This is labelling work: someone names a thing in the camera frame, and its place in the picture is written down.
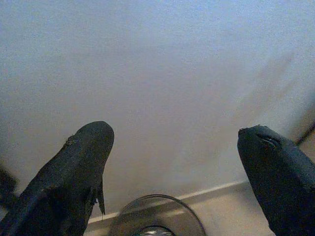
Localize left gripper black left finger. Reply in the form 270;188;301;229
0;120;115;236

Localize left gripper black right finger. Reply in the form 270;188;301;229
237;125;315;236

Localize white round floor fan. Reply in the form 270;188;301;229
109;194;206;236

